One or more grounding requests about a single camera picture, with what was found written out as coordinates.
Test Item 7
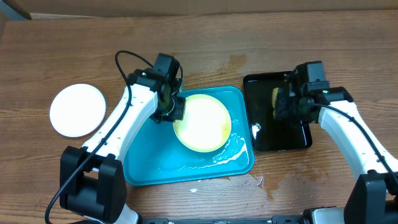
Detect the green yellow sponge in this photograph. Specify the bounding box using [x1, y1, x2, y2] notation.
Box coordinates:
[272, 87, 279, 117]

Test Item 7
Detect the yellow plate with stain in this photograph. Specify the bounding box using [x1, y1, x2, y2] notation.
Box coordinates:
[173, 94, 232, 153]

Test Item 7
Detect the white plate with stain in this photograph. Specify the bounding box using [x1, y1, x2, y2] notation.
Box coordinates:
[49, 83, 106, 138]

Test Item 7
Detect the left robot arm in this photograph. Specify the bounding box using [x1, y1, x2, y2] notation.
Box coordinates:
[45, 54, 185, 223]

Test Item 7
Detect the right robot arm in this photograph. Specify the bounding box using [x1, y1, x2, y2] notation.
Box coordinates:
[272, 61, 397, 223]

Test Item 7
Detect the black rectangular tray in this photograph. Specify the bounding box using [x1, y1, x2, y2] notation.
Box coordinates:
[243, 72, 312, 152]

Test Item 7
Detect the teal plastic tray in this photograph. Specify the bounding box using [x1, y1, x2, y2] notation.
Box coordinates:
[123, 86, 254, 186]

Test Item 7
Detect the cardboard backdrop panel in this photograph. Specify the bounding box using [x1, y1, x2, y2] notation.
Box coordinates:
[1, 0, 397, 19]

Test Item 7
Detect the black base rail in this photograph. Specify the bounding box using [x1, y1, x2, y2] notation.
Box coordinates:
[136, 215, 311, 224]

